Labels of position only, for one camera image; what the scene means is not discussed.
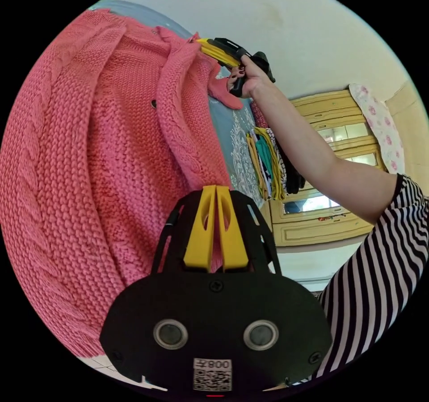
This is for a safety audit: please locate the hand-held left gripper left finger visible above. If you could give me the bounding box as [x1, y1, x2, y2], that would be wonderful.
[183, 184, 217, 272]

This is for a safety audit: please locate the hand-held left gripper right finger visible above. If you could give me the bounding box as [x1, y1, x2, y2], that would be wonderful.
[217, 185, 249, 273]

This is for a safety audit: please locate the pink knitted cardigan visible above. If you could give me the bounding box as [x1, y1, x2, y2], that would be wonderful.
[0, 8, 245, 359]

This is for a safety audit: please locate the person's right forearm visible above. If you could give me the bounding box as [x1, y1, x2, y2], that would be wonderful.
[250, 81, 400, 225]

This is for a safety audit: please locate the person's right hand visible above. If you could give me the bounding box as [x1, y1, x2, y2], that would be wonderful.
[227, 54, 271, 100]

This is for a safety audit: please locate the pile of clothes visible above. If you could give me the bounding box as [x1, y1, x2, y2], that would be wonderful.
[245, 101, 306, 202]

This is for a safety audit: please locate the yellow wooden cupboard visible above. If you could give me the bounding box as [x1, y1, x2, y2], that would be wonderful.
[267, 88, 390, 248]

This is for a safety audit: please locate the white floral pillow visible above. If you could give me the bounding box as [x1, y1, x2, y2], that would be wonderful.
[348, 83, 406, 175]

